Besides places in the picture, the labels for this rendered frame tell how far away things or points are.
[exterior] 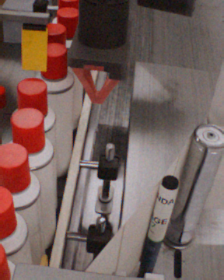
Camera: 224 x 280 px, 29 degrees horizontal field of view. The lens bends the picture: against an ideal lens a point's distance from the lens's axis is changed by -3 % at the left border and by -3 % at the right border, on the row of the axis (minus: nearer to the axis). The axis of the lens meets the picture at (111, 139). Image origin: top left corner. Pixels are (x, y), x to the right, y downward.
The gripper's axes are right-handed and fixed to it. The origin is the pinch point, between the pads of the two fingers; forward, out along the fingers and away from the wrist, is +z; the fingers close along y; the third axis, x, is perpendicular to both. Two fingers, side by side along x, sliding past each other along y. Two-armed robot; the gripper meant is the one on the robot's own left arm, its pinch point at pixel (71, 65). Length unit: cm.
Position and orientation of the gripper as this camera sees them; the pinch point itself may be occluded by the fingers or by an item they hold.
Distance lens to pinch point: 76.8
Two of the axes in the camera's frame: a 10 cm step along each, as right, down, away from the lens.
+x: 0.1, -1.0, 10.0
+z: -1.1, 9.9, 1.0
